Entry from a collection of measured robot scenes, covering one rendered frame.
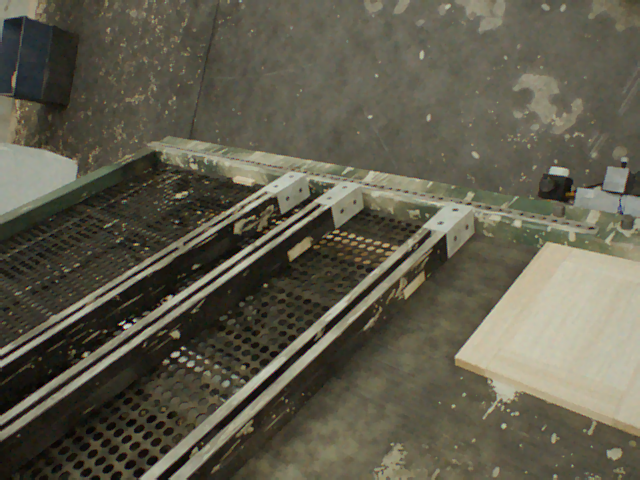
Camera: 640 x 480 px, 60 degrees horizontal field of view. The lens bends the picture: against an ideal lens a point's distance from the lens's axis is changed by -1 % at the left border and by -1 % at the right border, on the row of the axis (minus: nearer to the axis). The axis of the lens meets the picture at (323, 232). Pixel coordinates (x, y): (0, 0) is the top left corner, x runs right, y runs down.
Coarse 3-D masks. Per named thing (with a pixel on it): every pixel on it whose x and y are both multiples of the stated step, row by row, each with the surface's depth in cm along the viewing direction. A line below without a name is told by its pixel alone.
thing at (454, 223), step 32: (448, 224) 123; (416, 256) 115; (448, 256) 124; (384, 288) 107; (320, 320) 102; (352, 320) 100; (384, 320) 109; (288, 352) 96; (320, 352) 95; (352, 352) 102; (256, 384) 90; (288, 384) 90; (320, 384) 97; (224, 416) 86; (256, 416) 86; (288, 416) 92; (192, 448) 82; (224, 448) 82; (256, 448) 87
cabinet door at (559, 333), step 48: (528, 288) 108; (576, 288) 106; (624, 288) 103; (480, 336) 99; (528, 336) 97; (576, 336) 95; (624, 336) 93; (528, 384) 88; (576, 384) 86; (624, 384) 84
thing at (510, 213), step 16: (160, 144) 214; (240, 160) 184; (320, 176) 161; (336, 176) 159; (400, 192) 144; (416, 192) 143; (480, 208) 130; (496, 208) 129; (544, 224) 120; (560, 224) 118; (576, 224) 117
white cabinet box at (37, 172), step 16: (0, 144) 440; (0, 160) 389; (16, 160) 397; (32, 160) 406; (48, 160) 414; (64, 160) 423; (0, 176) 392; (16, 176) 400; (32, 176) 408; (48, 176) 417; (64, 176) 426; (0, 192) 394; (16, 192) 403; (32, 192) 411; (48, 192) 420; (0, 208) 397
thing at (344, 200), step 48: (336, 192) 147; (288, 240) 132; (192, 288) 119; (240, 288) 123; (144, 336) 107; (192, 336) 115; (48, 384) 99; (96, 384) 100; (0, 432) 91; (48, 432) 95
